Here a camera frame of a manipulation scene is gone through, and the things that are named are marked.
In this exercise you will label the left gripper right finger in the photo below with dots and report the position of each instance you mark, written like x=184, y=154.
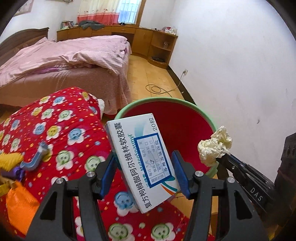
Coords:
x=237, y=217

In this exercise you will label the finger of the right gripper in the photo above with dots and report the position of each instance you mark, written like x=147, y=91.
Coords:
x=258, y=187

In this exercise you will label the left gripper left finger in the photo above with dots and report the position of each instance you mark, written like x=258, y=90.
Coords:
x=54, y=220

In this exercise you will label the white tissue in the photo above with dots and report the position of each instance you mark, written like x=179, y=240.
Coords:
x=217, y=146

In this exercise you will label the yellow spiky sponge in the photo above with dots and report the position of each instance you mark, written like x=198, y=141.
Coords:
x=10, y=160

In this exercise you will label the white medicine box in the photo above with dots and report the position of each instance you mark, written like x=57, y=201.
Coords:
x=139, y=148

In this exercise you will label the green red trash bin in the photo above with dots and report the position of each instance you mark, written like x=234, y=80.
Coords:
x=182, y=125

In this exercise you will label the orange plastic bag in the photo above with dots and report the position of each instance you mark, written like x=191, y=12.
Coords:
x=21, y=206

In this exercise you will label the blue plastic hook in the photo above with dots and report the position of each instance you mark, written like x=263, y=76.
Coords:
x=34, y=163

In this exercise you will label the red floral quilt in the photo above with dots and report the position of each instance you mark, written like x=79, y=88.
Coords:
x=69, y=121

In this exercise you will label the brown wooden bed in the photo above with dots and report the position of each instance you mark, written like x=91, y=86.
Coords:
x=100, y=82

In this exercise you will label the long wooden desk cabinet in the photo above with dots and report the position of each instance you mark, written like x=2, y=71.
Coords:
x=153, y=45

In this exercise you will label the pink bed duvet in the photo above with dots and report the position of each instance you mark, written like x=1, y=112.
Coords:
x=104, y=51

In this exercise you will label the grey clothes on desk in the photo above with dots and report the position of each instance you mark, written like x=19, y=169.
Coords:
x=91, y=24

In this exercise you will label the cream red curtain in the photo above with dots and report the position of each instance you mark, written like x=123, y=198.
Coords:
x=102, y=11

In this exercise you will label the window with bars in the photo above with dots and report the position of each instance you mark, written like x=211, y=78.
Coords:
x=130, y=11

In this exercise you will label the framed wall photo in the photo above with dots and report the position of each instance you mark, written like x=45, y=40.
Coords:
x=25, y=8

